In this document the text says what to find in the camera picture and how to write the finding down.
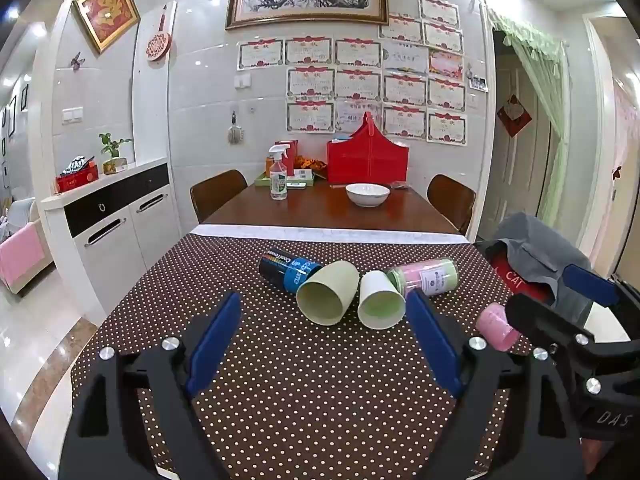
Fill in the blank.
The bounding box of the pink cloth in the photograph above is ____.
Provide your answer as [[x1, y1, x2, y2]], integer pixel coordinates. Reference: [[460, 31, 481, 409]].
[[0, 227, 46, 286]]

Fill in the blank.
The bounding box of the round red wall ornament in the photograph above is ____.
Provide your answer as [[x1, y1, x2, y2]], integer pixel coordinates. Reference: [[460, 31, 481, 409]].
[[145, 5, 173, 63]]

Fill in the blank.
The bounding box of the green tray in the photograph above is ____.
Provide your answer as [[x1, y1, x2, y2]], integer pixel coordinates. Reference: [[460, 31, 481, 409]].
[[254, 170, 317, 189]]

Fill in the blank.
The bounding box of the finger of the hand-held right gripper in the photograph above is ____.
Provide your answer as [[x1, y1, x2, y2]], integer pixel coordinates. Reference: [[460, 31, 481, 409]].
[[561, 264, 640, 311], [505, 292, 640, 377]]

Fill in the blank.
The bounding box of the clear pink green container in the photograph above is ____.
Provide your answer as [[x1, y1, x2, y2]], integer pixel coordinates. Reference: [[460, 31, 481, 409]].
[[387, 258, 460, 297]]

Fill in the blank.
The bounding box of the green door curtain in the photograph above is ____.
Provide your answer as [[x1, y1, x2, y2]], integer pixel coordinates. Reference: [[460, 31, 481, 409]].
[[487, 7, 571, 221]]

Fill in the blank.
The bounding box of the brown polka-dot tablecloth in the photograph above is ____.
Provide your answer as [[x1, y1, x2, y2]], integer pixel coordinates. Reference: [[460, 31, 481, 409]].
[[70, 224, 537, 480]]

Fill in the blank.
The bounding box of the red diamond door decoration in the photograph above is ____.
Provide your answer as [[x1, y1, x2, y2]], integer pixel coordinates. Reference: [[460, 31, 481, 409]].
[[496, 94, 533, 138]]

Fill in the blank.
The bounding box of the black and blue can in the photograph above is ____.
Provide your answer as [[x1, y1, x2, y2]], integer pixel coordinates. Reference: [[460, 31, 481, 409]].
[[258, 249, 323, 293]]

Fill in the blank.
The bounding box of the gold framed red picture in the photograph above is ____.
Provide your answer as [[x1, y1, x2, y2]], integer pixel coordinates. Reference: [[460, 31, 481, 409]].
[[73, 0, 141, 55]]

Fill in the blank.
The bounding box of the white bowl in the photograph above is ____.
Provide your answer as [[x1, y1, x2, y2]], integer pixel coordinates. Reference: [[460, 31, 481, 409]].
[[346, 183, 391, 207]]

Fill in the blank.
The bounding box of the white sofa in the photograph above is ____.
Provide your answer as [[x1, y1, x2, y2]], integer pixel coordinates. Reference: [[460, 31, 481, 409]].
[[0, 199, 56, 295]]

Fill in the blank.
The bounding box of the red and black cloth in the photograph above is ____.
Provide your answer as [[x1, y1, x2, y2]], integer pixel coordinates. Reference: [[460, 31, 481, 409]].
[[489, 252, 532, 295]]

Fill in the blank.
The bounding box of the white cup green inside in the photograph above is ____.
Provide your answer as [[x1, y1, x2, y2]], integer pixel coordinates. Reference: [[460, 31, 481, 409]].
[[357, 270, 406, 330]]

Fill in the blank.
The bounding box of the clear spray bottle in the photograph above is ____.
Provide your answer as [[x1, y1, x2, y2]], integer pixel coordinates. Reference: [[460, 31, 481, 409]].
[[268, 144, 291, 201]]

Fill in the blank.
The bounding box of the grey garment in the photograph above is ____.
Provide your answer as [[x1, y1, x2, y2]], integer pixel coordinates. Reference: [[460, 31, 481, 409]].
[[477, 212, 593, 322]]

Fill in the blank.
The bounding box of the black white patterned cloth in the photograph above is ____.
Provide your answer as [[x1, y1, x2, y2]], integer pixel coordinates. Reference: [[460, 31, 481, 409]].
[[60, 155, 96, 177]]

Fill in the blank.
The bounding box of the hanging wall hook ornament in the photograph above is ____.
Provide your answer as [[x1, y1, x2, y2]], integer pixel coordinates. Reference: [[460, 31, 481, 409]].
[[226, 110, 244, 145]]

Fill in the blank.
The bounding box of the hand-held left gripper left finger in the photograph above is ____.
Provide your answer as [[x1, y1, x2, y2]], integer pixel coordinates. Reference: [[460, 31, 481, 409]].
[[65, 291, 245, 480]]

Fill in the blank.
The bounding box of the pink cup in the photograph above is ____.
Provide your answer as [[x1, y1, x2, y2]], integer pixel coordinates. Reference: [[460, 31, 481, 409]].
[[475, 302, 521, 352]]

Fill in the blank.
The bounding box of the group of wall certificates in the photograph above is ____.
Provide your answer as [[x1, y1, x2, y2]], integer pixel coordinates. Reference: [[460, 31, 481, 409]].
[[236, 0, 468, 147]]

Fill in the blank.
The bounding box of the red felt basket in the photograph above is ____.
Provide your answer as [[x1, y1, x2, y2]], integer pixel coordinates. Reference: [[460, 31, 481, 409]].
[[327, 111, 411, 184]]

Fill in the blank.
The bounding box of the small potted plant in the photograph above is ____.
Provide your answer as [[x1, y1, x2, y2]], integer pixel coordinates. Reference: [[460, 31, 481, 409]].
[[98, 133, 134, 175]]

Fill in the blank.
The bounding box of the white sideboard cabinet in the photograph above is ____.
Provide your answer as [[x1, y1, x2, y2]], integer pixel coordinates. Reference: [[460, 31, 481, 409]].
[[40, 157, 201, 311]]

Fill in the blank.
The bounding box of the red gift box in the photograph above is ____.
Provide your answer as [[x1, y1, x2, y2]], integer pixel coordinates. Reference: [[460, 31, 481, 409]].
[[55, 167, 99, 194]]

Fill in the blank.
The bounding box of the brown chair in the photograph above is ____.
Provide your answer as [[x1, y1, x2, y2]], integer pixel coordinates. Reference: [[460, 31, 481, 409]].
[[426, 174, 477, 236], [190, 169, 249, 224]]

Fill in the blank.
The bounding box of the white door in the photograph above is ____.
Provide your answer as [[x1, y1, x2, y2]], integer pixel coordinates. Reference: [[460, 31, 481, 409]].
[[487, 52, 543, 241]]

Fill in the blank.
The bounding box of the beige cup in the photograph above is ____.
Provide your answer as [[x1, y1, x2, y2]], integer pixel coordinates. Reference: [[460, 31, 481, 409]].
[[296, 260, 361, 324]]

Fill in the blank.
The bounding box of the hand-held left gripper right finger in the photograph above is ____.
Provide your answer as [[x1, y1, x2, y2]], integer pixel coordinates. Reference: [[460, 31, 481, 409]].
[[405, 290, 587, 480]]

